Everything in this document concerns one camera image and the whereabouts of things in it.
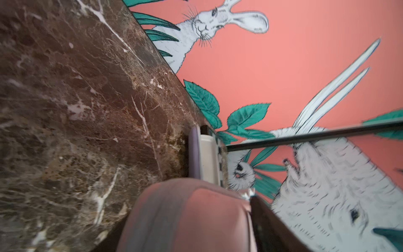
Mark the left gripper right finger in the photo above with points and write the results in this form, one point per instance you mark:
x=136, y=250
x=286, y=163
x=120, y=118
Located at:
x=271, y=234

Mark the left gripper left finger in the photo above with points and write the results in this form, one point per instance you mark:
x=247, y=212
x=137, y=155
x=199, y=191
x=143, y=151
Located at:
x=110, y=243

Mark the pink zippered umbrella case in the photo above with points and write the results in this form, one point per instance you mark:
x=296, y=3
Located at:
x=189, y=215

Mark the purple zippered umbrella case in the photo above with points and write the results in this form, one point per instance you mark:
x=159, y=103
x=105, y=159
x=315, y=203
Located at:
x=204, y=156

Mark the checkered chess board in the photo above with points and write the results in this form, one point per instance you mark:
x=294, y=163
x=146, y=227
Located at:
x=223, y=158

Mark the right black frame post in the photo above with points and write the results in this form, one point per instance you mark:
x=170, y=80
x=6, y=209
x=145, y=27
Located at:
x=328, y=134

